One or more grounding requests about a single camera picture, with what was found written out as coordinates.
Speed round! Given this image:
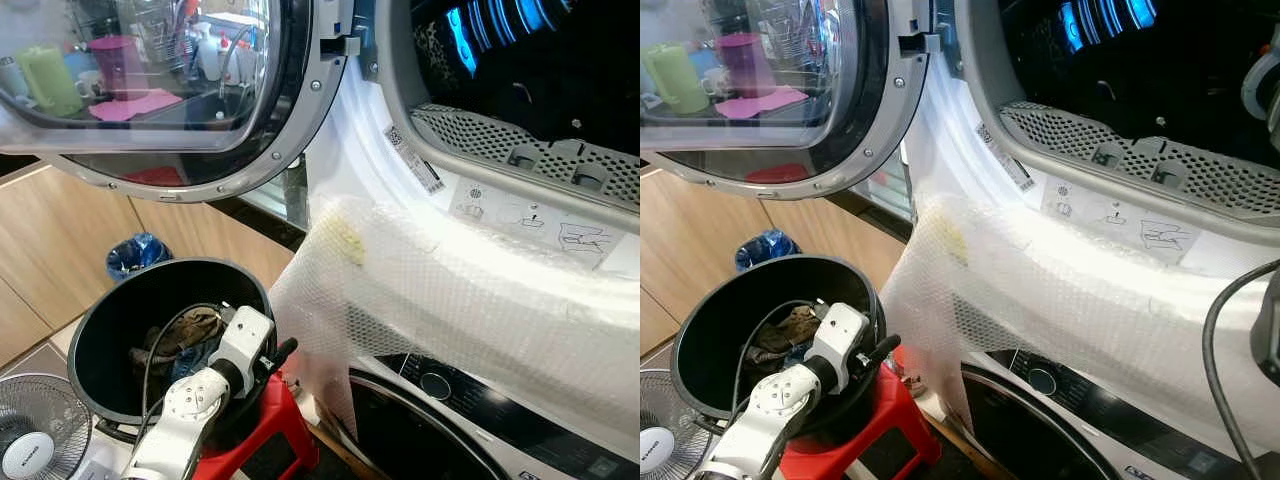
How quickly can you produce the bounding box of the dark clothes pile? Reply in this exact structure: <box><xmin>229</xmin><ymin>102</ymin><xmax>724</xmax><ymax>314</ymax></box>
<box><xmin>128</xmin><ymin>305</ymin><xmax>229</xmax><ymax>379</ymax></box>
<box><xmin>745</xmin><ymin>303</ymin><xmax>826</xmax><ymax>369</ymax></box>

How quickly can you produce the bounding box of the black round laundry bucket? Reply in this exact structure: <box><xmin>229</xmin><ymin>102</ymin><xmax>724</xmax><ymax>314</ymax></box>
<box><xmin>67</xmin><ymin>257</ymin><xmax>276</xmax><ymax>426</ymax></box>
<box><xmin>670</xmin><ymin>254</ymin><xmax>886</xmax><ymax>421</ymax></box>

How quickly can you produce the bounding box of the white electric fan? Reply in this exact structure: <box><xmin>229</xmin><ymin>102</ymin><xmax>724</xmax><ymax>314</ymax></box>
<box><xmin>640</xmin><ymin>368</ymin><xmax>699</xmax><ymax>480</ymax></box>
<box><xmin>0</xmin><ymin>373</ymin><xmax>93</xmax><ymax>480</ymax></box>

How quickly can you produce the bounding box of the white barcode sticker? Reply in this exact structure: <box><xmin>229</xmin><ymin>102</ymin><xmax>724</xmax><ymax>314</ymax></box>
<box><xmin>383</xmin><ymin>125</ymin><xmax>446</xmax><ymax>194</ymax></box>
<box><xmin>975</xmin><ymin>122</ymin><xmax>1033</xmax><ymax>191</ymax></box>

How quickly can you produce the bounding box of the clear bubble wrap sheet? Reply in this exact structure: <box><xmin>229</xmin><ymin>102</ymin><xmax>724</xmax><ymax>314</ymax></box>
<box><xmin>880</xmin><ymin>192</ymin><xmax>1280</xmax><ymax>456</ymax></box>
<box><xmin>268</xmin><ymin>195</ymin><xmax>641</xmax><ymax>466</ymax></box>

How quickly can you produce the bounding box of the white instruction sticker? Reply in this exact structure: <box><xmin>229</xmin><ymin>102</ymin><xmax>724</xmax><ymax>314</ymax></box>
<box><xmin>448</xmin><ymin>177</ymin><xmax>619</xmax><ymax>269</ymax></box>
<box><xmin>1040</xmin><ymin>180</ymin><xmax>1201</xmax><ymax>266</ymax></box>

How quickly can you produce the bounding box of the purple plastic jug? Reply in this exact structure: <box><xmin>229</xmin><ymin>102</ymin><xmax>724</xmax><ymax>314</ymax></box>
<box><xmin>718</xmin><ymin>32</ymin><xmax>766</xmax><ymax>98</ymax></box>
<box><xmin>88</xmin><ymin>35</ymin><xmax>136</xmax><ymax>101</ymax></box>

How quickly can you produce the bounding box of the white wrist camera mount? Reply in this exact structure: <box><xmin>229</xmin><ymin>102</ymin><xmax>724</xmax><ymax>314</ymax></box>
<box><xmin>805</xmin><ymin>302</ymin><xmax>871</xmax><ymax>391</ymax></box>
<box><xmin>208</xmin><ymin>305</ymin><xmax>276</xmax><ymax>389</ymax></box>
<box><xmin>1241</xmin><ymin>20</ymin><xmax>1280</xmax><ymax>151</ymax></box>

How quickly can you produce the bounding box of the leopard print garment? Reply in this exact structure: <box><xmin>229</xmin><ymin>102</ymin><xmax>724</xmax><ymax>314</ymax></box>
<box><xmin>415</xmin><ymin>20</ymin><xmax>461</xmax><ymax>91</ymax></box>
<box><xmin>1010</xmin><ymin>20</ymin><xmax>1061</xmax><ymax>81</ymax></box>

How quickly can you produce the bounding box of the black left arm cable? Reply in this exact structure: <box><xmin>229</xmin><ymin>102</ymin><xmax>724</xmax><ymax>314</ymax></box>
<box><xmin>140</xmin><ymin>303</ymin><xmax>226</xmax><ymax>431</ymax></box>
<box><xmin>733</xmin><ymin>298</ymin><xmax>816</xmax><ymax>421</ymax></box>

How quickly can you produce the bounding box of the bin with blue bag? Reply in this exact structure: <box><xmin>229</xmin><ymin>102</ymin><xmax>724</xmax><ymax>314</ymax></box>
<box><xmin>107</xmin><ymin>232</ymin><xmax>173</xmax><ymax>283</ymax></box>
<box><xmin>735</xmin><ymin>230</ymin><xmax>804</xmax><ymax>273</ymax></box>

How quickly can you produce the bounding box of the green plastic jug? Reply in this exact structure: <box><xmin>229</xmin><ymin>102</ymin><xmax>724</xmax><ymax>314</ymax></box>
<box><xmin>643</xmin><ymin>42</ymin><xmax>711</xmax><ymax>114</ymax></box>
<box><xmin>15</xmin><ymin>45</ymin><xmax>86</xmax><ymax>118</ymax></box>

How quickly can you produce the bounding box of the pink cloth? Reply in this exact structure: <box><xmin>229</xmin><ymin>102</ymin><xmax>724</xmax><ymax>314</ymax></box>
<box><xmin>715</xmin><ymin>85</ymin><xmax>811</xmax><ymax>121</ymax></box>
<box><xmin>88</xmin><ymin>88</ymin><xmax>184</xmax><ymax>123</ymax></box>

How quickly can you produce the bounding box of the red plastic stool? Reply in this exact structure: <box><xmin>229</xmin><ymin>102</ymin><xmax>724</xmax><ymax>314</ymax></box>
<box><xmin>780</xmin><ymin>362</ymin><xmax>943</xmax><ymax>480</ymax></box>
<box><xmin>195</xmin><ymin>372</ymin><xmax>321</xmax><ymax>480</ymax></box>

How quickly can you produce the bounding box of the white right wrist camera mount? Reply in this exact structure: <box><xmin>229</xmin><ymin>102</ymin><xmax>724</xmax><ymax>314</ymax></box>
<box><xmin>1241</xmin><ymin>20</ymin><xmax>1280</xmax><ymax>151</ymax></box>

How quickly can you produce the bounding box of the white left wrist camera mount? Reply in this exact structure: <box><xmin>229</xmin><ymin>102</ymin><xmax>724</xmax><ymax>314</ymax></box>
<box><xmin>208</xmin><ymin>305</ymin><xmax>276</xmax><ymax>389</ymax></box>
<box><xmin>805</xmin><ymin>302</ymin><xmax>871</xmax><ymax>391</ymax></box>

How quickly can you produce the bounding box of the black blue striped garment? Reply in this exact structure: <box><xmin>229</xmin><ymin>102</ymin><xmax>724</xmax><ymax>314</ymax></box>
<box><xmin>1060</xmin><ymin>0</ymin><xmax>1161</xmax><ymax>51</ymax></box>
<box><xmin>445</xmin><ymin>0</ymin><xmax>571</xmax><ymax>76</ymax></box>

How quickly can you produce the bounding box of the round glass dryer door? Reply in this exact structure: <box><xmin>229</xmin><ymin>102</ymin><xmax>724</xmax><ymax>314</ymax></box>
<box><xmin>0</xmin><ymin>0</ymin><xmax>359</xmax><ymax>204</ymax></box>
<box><xmin>640</xmin><ymin>0</ymin><xmax>941</xmax><ymax>201</ymax></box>

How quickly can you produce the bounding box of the grey perforated lint filter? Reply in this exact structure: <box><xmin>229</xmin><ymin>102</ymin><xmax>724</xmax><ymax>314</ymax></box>
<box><xmin>410</xmin><ymin>103</ymin><xmax>641</xmax><ymax>211</ymax></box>
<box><xmin>1000</xmin><ymin>100</ymin><xmax>1280</xmax><ymax>216</ymax></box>

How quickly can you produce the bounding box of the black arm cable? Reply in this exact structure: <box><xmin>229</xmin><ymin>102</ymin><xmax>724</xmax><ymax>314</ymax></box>
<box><xmin>140</xmin><ymin>303</ymin><xmax>226</xmax><ymax>431</ymax></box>
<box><xmin>733</xmin><ymin>298</ymin><xmax>816</xmax><ymax>421</ymax></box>
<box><xmin>1203</xmin><ymin>258</ymin><xmax>1280</xmax><ymax>480</ymax></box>

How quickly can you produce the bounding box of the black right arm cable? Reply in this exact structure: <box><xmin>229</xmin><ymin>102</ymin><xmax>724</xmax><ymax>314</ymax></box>
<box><xmin>1203</xmin><ymin>258</ymin><xmax>1280</xmax><ymax>480</ymax></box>

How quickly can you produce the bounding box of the white tumble dryer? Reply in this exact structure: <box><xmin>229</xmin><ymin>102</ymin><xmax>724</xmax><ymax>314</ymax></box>
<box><xmin>300</xmin><ymin>0</ymin><xmax>641</xmax><ymax>301</ymax></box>
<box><xmin>905</xmin><ymin>0</ymin><xmax>1280</xmax><ymax>291</ymax></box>

